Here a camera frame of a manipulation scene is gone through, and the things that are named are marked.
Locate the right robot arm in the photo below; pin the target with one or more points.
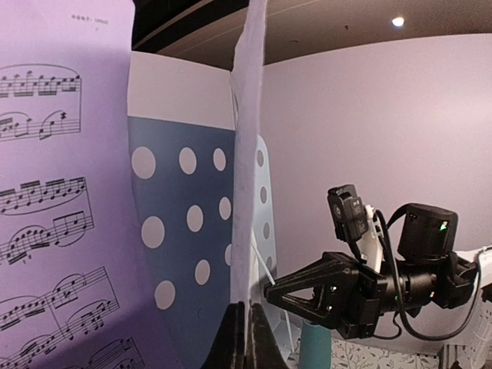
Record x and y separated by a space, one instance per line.
398 265

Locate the purple sheet music page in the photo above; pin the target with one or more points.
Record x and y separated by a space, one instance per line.
75 291

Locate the teal cup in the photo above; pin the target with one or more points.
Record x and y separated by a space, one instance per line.
315 347

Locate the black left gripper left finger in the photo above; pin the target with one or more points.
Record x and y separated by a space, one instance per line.
227 350

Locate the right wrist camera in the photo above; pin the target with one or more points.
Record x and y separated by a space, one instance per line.
357 224

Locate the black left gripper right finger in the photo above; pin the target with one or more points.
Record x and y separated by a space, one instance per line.
261 351

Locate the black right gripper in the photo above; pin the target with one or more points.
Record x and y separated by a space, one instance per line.
334 293

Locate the white sheet music page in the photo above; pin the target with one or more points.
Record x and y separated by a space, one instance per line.
246 82

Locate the light blue music stand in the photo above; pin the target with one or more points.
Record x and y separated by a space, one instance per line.
183 185

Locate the floral patterned table mat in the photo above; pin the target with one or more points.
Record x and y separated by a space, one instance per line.
349 355

